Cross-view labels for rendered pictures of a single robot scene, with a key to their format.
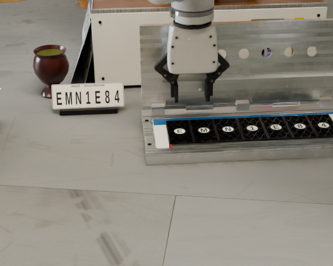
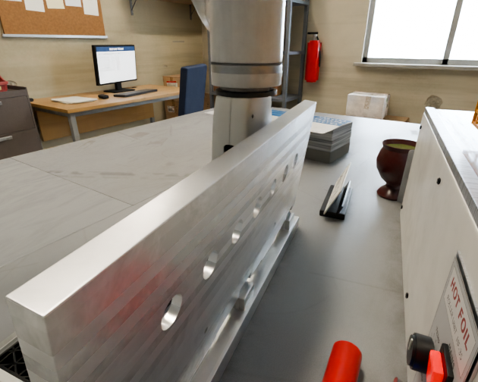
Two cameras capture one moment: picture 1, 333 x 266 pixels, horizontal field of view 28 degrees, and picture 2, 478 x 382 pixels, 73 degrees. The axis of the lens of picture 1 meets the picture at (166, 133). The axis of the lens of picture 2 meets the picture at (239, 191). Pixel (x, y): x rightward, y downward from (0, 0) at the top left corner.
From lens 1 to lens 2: 155 cm
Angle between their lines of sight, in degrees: 100
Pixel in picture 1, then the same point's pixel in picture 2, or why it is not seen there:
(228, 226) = (61, 213)
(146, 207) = (136, 191)
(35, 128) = (309, 177)
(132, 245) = (108, 180)
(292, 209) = (13, 252)
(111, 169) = not seen: hidden behind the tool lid
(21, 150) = not seen: hidden behind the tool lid
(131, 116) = (306, 221)
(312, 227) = not seen: outside the picture
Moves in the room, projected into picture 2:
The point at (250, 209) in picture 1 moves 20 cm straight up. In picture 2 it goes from (57, 230) to (25, 111)
